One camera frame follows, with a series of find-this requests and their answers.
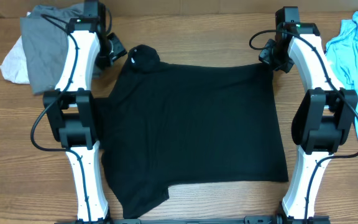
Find black t-shirt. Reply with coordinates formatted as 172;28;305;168
95;45;288;219

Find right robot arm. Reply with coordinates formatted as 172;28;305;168
245;6;358;223

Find white cloth under shorts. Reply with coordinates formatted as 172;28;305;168
0;12;31;85

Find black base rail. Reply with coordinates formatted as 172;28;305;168
54;215;331;224

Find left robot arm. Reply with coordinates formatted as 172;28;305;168
41;0;127;223

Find folded grey shorts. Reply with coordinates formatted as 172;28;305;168
19;2;102;96

